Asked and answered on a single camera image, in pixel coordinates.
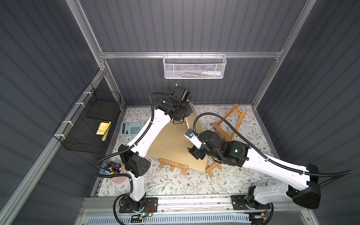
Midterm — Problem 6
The left black corrugated cable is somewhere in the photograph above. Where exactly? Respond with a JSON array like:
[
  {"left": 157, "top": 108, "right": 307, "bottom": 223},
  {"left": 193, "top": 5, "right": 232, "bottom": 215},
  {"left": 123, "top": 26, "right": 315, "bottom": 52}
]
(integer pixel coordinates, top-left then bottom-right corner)
[{"left": 92, "top": 92, "right": 172, "bottom": 225}]

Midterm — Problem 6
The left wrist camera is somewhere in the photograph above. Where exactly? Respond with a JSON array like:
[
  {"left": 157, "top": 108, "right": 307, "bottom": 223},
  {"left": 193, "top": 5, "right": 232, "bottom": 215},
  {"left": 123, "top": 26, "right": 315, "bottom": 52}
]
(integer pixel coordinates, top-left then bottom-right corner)
[{"left": 172, "top": 86, "right": 192, "bottom": 102}]

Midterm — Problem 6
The black corrugated cable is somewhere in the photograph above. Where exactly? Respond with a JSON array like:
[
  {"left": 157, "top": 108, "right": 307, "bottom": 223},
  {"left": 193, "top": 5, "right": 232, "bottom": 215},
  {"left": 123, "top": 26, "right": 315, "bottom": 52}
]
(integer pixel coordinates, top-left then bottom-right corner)
[
  {"left": 193, "top": 112, "right": 353, "bottom": 188},
  {"left": 92, "top": 92, "right": 172, "bottom": 225}
]

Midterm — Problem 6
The yellow sticky note pad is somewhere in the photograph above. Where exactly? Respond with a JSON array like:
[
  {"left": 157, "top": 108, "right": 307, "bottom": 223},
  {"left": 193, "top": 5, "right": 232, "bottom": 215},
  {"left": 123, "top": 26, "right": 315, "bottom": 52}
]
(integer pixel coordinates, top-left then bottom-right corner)
[{"left": 96, "top": 121, "right": 111, "bottom": 135}]

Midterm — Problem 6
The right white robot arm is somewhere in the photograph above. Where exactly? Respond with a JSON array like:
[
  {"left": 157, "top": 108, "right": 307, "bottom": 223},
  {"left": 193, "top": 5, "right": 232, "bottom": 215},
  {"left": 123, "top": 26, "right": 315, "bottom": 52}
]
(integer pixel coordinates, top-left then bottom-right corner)
[{"left": 184, "top": 129, "right": 321, "bottom": 209}]

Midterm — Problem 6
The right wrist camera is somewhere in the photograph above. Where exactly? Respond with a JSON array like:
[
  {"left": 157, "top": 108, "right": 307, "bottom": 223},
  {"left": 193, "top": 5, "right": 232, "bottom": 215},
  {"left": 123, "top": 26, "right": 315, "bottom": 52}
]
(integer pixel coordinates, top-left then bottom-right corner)
[{"left": 184, "top": 129, "right": 202, "bottom": 149}]

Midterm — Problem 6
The pink pen cup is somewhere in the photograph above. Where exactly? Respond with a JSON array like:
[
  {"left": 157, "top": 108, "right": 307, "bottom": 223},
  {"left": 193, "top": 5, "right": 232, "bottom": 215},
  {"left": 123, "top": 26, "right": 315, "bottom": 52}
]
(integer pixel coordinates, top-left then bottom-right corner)
[{"left": 97, "top": 160, "right": 127, "bottom": 184}]

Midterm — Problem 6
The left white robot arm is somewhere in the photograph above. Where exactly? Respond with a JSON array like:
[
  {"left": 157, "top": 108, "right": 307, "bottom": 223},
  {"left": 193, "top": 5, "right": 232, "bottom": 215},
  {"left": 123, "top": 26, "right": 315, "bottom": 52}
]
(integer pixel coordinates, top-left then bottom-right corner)
[{"left": 118, "top": 90, "right": 192, "bottom": 208}]

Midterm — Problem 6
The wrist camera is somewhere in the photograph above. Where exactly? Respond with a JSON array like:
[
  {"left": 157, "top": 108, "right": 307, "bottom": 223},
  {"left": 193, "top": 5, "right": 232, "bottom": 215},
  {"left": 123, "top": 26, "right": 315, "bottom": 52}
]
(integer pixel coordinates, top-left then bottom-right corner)
[
  {"left": 172, "top": 86, "right": 192, "bottom": 102},
  {"left": 184, "top": 129, "right": 202, "bottom": 149}
]

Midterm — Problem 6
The teal calculator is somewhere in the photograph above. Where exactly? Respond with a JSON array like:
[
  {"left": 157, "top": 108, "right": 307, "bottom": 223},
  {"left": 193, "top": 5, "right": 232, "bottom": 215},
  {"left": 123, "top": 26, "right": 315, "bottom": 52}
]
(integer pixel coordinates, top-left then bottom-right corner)
[{"left": 120, "top": 122, "right": 142, "bottom": 136}]

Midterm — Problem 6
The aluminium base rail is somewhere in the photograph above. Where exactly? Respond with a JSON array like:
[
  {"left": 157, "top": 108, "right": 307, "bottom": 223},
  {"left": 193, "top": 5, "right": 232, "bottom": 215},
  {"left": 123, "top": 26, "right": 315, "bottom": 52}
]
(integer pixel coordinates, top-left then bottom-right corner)
[{"left": 75, "top": 194, "right": 318, "bottom": 225}]

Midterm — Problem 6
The light plywood board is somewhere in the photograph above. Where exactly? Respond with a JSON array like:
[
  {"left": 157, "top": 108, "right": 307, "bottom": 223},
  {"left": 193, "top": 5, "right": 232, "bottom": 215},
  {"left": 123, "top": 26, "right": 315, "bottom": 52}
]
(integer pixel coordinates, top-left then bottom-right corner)
[
  {"left": 175, "top": 97, "right": 198, "bottom": 141},
  {"left": 146, "top": 122, "right": 208, "bottom": 171}
]

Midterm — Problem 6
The white marker in basket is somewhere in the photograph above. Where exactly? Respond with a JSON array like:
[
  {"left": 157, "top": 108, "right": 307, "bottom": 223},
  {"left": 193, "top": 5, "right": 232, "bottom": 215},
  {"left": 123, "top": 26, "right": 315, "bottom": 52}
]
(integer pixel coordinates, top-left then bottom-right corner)
[{"left": 201, "top": 71, "right": 222, "bottom": 77}]

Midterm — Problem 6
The black wire wall basket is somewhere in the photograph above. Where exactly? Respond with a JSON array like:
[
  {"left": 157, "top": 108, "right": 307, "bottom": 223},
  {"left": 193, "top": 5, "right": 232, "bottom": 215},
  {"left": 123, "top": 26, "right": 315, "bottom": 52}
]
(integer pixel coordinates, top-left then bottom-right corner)
[{"left": 53, "top": 84, "right": 122, "bottom": 154}]

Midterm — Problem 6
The white wire mesh basket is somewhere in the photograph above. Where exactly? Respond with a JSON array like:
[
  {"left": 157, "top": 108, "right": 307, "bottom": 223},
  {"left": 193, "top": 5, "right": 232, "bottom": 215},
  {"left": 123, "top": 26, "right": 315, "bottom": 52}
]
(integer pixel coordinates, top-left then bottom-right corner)
[{"left": 162, "top": 53, "right": 227, "bottom": 79}]

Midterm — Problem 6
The right black corrugated cable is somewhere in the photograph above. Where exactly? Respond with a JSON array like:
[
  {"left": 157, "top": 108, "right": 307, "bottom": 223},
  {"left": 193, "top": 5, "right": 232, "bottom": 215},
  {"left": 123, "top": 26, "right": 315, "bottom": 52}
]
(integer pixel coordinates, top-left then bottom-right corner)
[{"left": 193, "top": 112, "right": 353, "bottom": 188}]

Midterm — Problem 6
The wooden easel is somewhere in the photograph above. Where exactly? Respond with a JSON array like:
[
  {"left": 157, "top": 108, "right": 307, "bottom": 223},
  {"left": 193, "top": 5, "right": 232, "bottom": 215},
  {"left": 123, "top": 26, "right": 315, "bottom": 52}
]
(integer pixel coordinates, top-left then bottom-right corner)
[
  {"left": 205, "top": 157, "right": 222, "bottom": 178},
  {"left": 213, "top": 104, "right": 248, "bottom": 141},
  {"left": 159, "top": 158, "right": 188, "bottom": 175}
]

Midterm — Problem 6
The yellow green pen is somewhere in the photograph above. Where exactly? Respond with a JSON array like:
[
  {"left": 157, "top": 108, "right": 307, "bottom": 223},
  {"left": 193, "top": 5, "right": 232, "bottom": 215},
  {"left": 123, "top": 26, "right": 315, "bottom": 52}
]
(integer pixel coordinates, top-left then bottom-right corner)
[{"left": 101, "top": 122, "right": 111, "bottom": 142}]

